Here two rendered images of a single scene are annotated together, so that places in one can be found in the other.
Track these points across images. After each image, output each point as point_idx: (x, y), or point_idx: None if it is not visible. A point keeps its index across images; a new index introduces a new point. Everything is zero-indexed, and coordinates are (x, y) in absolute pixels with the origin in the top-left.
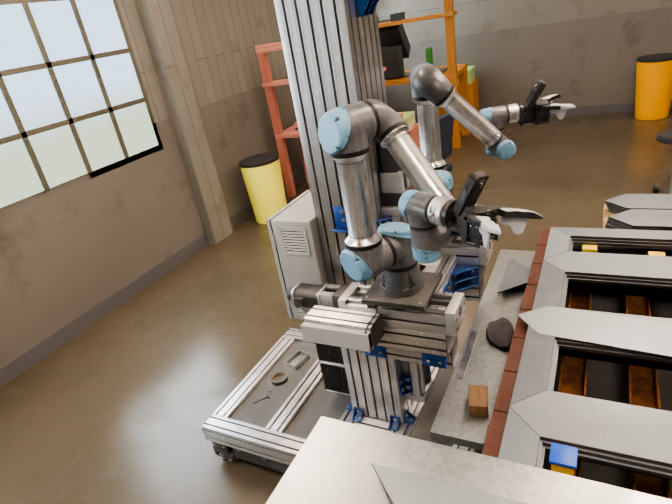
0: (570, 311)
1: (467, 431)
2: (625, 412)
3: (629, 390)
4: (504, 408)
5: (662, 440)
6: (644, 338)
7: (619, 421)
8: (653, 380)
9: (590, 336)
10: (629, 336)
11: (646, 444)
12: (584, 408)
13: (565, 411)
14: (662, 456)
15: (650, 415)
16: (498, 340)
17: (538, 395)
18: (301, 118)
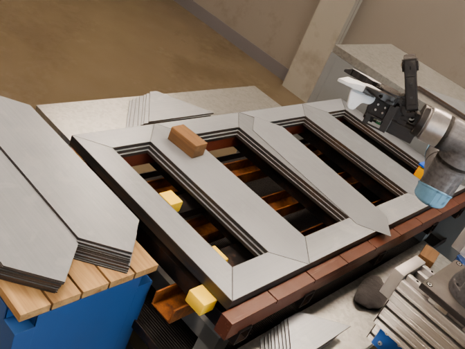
0: (344, 209)
1: (438, 256)
2: (374, 163)
3: None
4: (434, 209)
5: (368, 149)
6: (316, 167)
7: (380, 163)
8: (290, 196)
9: (350, 190)
10: (324, 174)
11: (377, 153)
12: (393, 176)
13: (405, 181)
14: (374, 148)
15: (362, 155)
16: (383, 283)
17: (414, 194)
18: None
